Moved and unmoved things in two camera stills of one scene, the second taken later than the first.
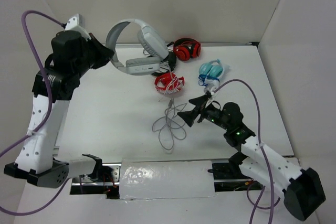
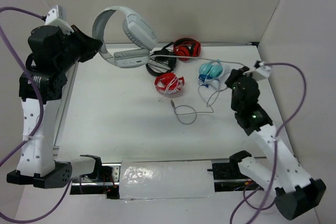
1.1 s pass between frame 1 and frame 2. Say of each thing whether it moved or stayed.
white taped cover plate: stayed
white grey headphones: moved
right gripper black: moved
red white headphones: stayed
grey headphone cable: moved
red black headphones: stayed
